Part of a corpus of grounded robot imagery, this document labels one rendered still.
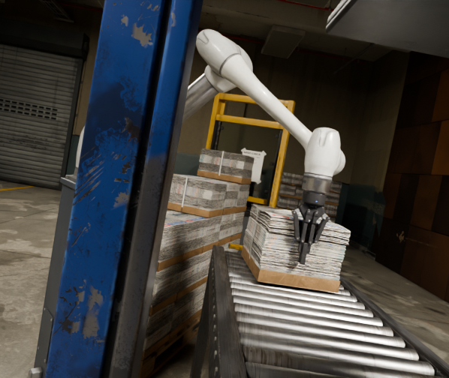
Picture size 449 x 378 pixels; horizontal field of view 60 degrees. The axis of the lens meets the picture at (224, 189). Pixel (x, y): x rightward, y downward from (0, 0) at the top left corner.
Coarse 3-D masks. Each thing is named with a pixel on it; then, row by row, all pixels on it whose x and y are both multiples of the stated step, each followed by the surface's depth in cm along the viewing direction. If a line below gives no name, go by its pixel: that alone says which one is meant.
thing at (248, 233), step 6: (252, 204) 162; (252, 210) 160; (258, 210) 150; (270, 210) 151; (288, 210) 163; (252, 216) 159; (252, 222) 155; (252, 228) 153; (246, 234) 161; (252, 234) 151; (246, 240) 158; (246, 246) 157
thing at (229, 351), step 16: (224, 256) 159; (224, 272) 135; (224, 288) 117; (224, 304) 103; (224, 320) 92; (224, 336) 84; (224, 352) 76; (240, 352) 78; (224, 368) 70; (240, 368) 71
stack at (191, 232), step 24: (168, 216) 224; (192, 216) 240; (216, 216) 262; (168, 240) 194; (192, 240) 226; (216, 240) 269; (192, 264) 231; (168, 288) 205; (168, 312) 213; (192, 312) 250; (192, 336) 257; (144, 360) 194; (168, 360) 224
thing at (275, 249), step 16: (272, 224) 128; (288, 224) 129; (336, 224) 140; (256, 240) 142; (272, 240) 129; (288, 240) 129; (320, 240) 130; (336, 240) 131; (256, 256) 136; (272, 256) 129; (288, 256) 130; (320, 256) 131; (336, 256) 132; (288, 272) 130; (304, 272) 131; (320, 272) 132; (336, 272) 132
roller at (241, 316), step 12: (240, 312) 100; (264, 324) 98; (276, 324) 98; (288, 324) 99; (300, 324) 100; (312, 324) 101; (336, 336) 99; (348, 336) 99; (360, 336) 100; (372, 336) 100; (384, 336) 101
